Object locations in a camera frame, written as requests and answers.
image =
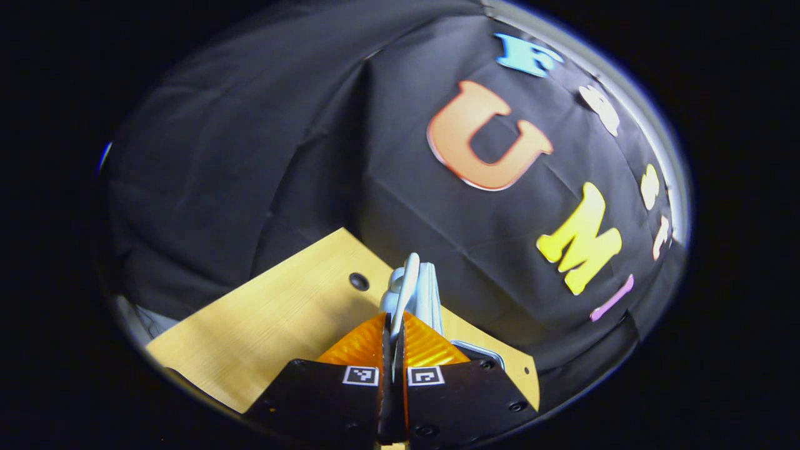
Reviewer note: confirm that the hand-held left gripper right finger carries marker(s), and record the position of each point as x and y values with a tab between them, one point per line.
462	400

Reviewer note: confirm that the black backdrop cloth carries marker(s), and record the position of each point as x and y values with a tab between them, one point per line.
250	156

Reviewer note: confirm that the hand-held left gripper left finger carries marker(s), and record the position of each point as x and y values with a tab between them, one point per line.
325	400

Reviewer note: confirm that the light blue small suitcase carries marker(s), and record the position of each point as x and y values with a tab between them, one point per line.
428	294

